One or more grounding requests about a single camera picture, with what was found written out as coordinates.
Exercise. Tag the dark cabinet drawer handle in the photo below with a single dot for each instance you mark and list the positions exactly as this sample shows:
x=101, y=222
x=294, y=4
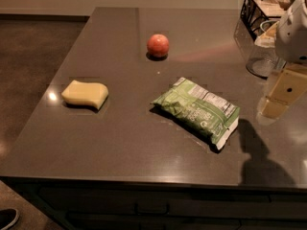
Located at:
x=151, y=209

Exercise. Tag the yellow sponge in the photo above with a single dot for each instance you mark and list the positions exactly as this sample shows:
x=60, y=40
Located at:
x=85, y=93

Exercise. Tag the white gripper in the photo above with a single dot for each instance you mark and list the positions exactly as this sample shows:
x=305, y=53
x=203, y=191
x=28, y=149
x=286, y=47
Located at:
x=294, y=37

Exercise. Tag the black shoe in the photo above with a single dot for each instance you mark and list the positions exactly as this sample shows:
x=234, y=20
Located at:
x=8, y=218

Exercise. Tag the red apple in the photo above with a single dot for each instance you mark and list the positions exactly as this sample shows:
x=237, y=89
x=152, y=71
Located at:
x=158, y=45

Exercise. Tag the clear glass jar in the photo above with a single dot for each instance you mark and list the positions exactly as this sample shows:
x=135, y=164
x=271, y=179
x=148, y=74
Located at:
x=263, y=59

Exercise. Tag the green chip bag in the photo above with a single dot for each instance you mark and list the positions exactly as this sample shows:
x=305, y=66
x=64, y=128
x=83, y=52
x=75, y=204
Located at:
x=205, y=112

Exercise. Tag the black wire basket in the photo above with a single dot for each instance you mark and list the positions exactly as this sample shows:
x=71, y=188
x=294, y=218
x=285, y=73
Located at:
x=254, y=12

